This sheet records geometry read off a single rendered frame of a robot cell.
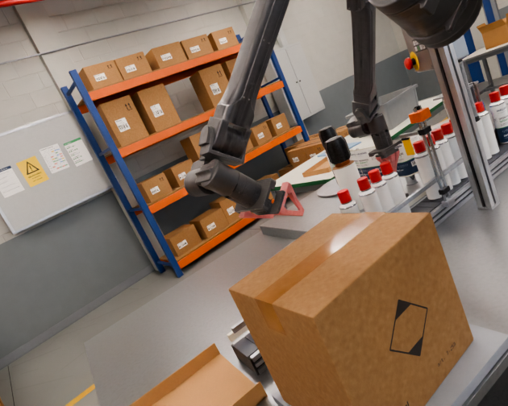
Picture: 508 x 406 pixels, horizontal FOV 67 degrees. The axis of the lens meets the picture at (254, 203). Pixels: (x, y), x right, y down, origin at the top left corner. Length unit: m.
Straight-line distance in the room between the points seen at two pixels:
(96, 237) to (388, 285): 4.70
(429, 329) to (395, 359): 0.09
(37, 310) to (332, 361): 4.70
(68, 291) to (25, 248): 0.69
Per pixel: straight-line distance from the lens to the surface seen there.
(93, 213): 5.14
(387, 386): 0.67
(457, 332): 0.80
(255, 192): 0.74
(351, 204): 1.12
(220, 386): 1.03
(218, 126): 0.72
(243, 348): 1.01
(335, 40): 8.30
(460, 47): 1.30
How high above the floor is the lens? 1.40
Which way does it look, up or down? 13 degrees down
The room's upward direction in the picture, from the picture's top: 24 degrees counter-clockwise
